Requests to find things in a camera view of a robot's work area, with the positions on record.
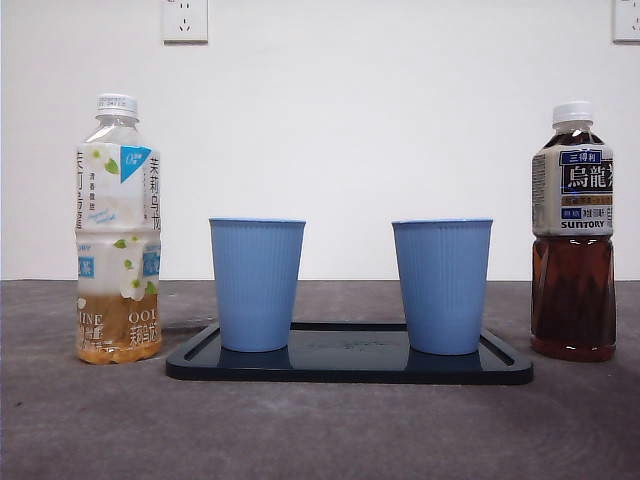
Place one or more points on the jasmine tea bottle white label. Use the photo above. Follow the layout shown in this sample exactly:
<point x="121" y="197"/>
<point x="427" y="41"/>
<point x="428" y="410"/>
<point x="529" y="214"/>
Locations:
<point x="117" y="225"/>

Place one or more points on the blue ribbed cup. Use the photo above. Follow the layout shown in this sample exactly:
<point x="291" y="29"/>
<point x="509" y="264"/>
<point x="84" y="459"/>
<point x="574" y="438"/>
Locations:
<point x="442" y="285"/>
<point x="257" y="285"/>

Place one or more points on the dark blue tray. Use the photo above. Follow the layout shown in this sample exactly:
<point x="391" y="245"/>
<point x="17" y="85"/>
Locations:
<point x="350" y="365"/>

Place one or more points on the white wall socket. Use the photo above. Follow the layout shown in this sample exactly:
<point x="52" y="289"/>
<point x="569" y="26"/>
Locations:
<point x="627" y="20"/>
<point x="185" y="22"/>

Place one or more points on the dark oolong tea bottle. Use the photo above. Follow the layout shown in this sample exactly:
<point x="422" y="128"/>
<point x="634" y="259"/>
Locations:
<point x="572" y="290"/>

